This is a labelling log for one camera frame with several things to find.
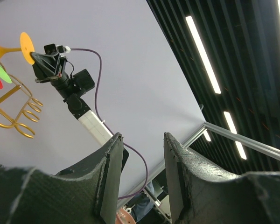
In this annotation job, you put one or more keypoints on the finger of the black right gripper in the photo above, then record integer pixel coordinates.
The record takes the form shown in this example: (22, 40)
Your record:
(46, 66)

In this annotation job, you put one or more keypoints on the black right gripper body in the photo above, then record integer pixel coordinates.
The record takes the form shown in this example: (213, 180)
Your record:
(63, 60)

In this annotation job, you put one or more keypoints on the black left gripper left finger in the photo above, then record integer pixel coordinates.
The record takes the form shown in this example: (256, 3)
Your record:
(85, 193)

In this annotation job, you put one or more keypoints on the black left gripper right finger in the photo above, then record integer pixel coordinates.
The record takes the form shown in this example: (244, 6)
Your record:
(202, 193)

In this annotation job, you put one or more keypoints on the green plastic wine glass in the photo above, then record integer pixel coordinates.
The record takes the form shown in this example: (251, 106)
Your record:
(0, 71)

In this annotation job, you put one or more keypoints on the orange plastic wine glass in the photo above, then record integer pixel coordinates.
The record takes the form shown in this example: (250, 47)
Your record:
(26, 48)

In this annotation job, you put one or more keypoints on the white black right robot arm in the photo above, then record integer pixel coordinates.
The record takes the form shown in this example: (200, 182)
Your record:
(71, 89)

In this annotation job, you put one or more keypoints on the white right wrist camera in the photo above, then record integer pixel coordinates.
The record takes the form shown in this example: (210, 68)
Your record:
(53, 48)

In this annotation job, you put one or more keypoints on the gold wire glass rack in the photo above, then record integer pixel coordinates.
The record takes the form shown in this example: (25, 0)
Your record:
(17, 102)

